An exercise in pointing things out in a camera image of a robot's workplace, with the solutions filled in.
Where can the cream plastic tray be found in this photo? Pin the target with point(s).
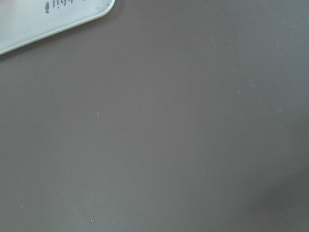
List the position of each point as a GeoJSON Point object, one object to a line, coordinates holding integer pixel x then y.
{"type": "Point", "coordinates": [25, 21]}

